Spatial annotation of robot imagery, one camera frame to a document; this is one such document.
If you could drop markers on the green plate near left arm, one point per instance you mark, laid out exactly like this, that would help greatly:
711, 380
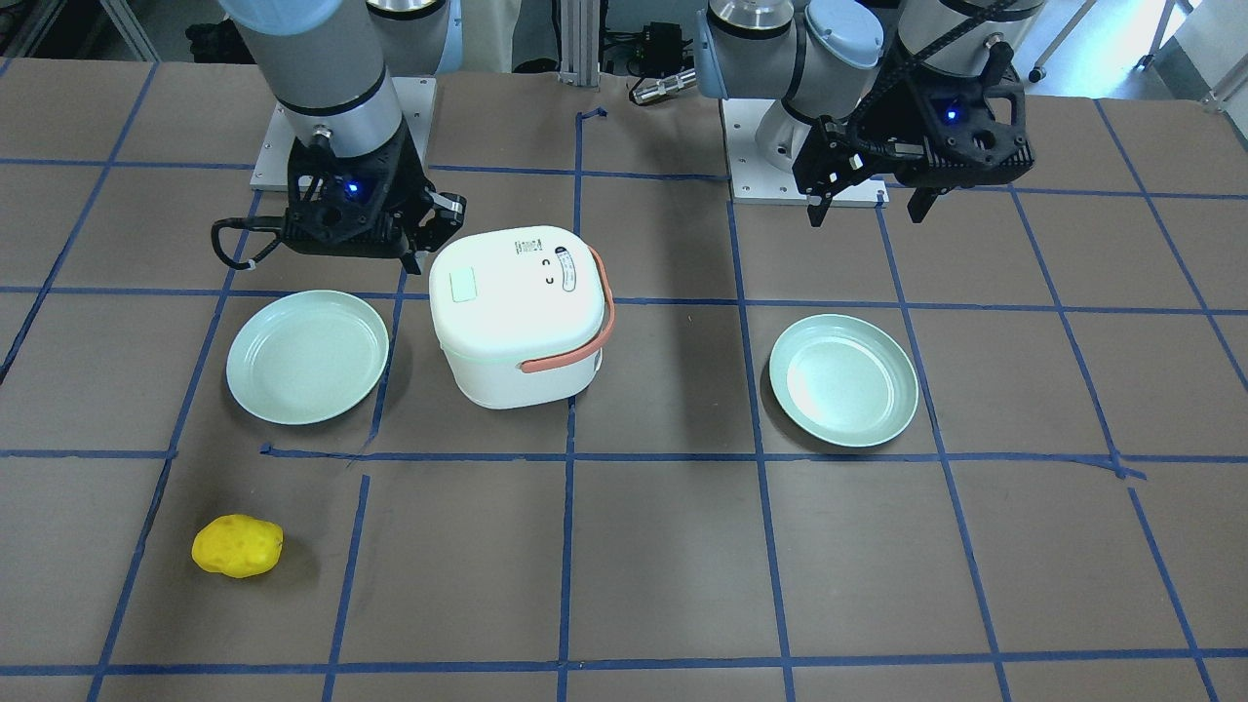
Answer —
843, 380

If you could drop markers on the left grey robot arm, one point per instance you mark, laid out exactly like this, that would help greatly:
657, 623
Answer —
822, 57

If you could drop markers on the white rice cooker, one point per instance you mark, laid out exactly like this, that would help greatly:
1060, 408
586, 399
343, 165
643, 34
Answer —
522, 315

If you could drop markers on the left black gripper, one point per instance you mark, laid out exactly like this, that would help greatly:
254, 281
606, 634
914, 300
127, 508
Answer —
882, 124

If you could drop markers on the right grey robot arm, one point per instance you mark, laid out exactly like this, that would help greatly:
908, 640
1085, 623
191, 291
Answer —
331, 65

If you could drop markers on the yellow toy potato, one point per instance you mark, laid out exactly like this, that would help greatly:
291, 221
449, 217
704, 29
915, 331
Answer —
238, 546

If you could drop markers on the green plate near right arm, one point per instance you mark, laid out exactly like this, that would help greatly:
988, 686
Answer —
307, 357

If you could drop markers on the aluminium frame post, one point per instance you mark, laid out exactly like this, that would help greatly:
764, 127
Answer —
579, 34

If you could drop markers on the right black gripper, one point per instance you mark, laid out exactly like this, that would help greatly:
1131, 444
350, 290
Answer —
436, 216

